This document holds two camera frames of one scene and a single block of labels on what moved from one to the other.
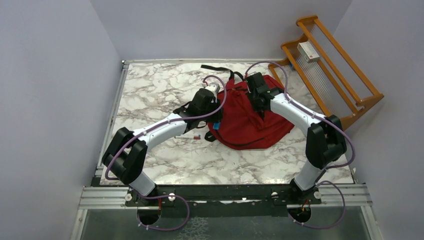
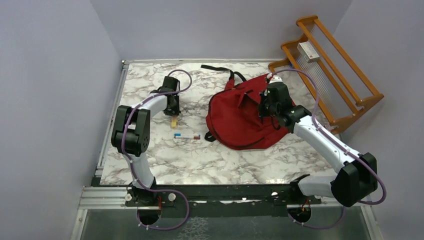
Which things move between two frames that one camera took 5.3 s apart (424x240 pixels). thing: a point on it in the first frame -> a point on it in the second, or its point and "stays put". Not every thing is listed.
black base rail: [224, 201] stays put
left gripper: [215, 100] -> [175, 111]
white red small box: [308, 52] stays put
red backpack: [239, 124] stays put
